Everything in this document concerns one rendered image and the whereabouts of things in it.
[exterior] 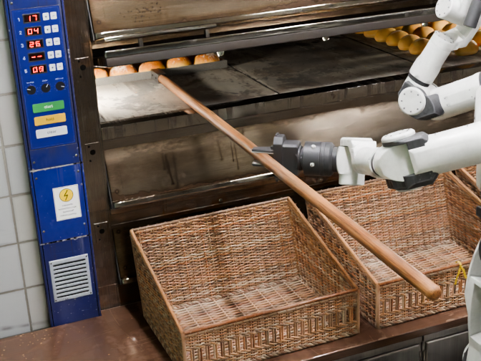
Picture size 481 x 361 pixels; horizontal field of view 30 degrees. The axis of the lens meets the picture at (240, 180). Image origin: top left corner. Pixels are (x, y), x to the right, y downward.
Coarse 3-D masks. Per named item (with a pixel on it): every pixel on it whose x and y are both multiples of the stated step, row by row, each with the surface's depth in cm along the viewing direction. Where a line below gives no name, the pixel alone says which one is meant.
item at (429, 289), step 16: (160, 80) 308; (192, 96) 285; (208, 112) 267; (224, 128) 254; (240, 144) 243; (272, 160) 227; (288, 176) 217; (304, 192) 208; (320, 208) 201; (336, 208) 197; (336, 224) 194; (352, 224) 189; (368, 240) 182; (384, 256) 176; (400, 256) 174; (400, 272) 171; (416, 272) 168; (416, 288) 166; (432, 288) 162
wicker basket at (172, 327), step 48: (192, 240) 285; (240, 240) 291; (288, 240) 297; (144, 288) 274; (192, 288) 286; (240, 288) 292; (288, 288) 293; (336, 288) 274; (192, 336) 243; (240, 336) 250; (288, 336) 265; (336, 336) 263
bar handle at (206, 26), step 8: (200, 24) 259; (208, 24) 260; (144, 32) 253; (152, 32) 254; (160, 32) 255; (168, 32) 256; (176, 32) 257; (208, 32) 260; (112, 40) 250; (120, 40) 251
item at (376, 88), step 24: (456, 72) 309; (264, 96) 291; (288, 96) 289; (312, 96) 291; (336, 96) 295; (360, 96) 298; (120, 120) 274; (144, 120) 273; (168, 120) 275; (192, 120) 278
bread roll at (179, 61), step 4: (168, 60) 324; (172, 60) 323; (176, 60) 323; (180, 60) 323; (184, 60) 324; (188, 60) 325; (168, 64) 323; (172, 64) 323; (176, 64) 323; (180, 64) 323; (184, 64) 324; (188, 64) 325
